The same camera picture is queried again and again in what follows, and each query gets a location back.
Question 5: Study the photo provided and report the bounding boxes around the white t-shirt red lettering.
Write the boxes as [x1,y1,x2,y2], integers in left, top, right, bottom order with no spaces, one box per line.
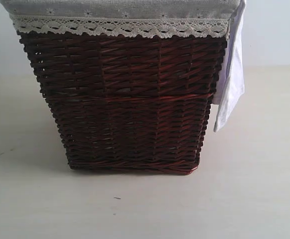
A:
[212,0,246,132]

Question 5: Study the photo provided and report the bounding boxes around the beige lace basket liner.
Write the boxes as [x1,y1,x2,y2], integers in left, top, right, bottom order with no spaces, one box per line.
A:
[1,0,246,38]

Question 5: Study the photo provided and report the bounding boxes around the dark brown wicker basket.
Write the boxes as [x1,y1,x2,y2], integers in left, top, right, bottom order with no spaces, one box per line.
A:
[19,32,227,175]

